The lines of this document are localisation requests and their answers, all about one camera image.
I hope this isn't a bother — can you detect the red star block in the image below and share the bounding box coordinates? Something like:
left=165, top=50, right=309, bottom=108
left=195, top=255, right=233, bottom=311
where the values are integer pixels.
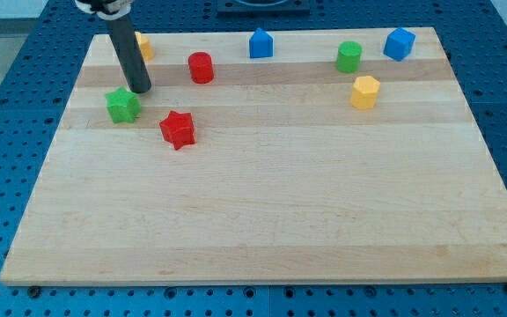
left=158, top=111, right=195, bottom=150

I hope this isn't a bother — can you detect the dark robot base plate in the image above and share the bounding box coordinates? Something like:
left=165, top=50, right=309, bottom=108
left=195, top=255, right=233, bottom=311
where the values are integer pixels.
left=215, top=0, right=312, bottom=16

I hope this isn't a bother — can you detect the blue pentagon house block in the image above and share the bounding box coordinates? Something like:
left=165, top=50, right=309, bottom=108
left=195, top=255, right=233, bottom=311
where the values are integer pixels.
left=248, top=28, right=274, bottom=58

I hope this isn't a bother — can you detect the white and black rod mount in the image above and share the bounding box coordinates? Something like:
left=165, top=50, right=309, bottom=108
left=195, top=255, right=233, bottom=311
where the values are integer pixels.
left=74, top=0, right=133, bottom=20

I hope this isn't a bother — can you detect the green cylinder block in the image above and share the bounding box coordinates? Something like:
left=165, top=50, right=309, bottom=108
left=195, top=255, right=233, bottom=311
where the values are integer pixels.
left=335, top=41, right=363, bottom=73

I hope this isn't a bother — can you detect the red cylinder block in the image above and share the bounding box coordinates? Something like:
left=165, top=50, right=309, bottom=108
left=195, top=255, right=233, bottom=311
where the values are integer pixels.
left=187, top=51, right=214, bottom=85

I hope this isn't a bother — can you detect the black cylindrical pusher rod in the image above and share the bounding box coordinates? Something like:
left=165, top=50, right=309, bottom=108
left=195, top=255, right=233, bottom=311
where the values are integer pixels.
left=105, top=14, right=151, bottom=93

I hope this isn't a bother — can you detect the light wooden board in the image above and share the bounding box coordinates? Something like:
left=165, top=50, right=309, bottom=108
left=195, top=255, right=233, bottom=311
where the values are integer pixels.
left=0, top=27, right=507, bottom=287

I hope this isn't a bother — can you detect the blue cube block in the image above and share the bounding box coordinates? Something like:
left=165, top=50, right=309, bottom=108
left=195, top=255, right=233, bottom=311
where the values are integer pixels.
left=383, top=27, right=415, bottom=62

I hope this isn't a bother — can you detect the green star block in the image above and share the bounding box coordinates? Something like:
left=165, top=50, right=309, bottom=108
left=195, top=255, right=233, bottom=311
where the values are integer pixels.
left=105, top=87, right=142, bottom=123

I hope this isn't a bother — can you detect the yellow hexagon block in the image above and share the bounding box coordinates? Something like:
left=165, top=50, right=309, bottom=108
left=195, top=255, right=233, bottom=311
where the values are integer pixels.
left=349, top=76, right=380, bottom=110

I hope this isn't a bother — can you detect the yellow block behind rod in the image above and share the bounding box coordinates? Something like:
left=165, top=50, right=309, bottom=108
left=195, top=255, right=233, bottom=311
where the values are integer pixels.
left=135, top=32, right=155, bottom=61

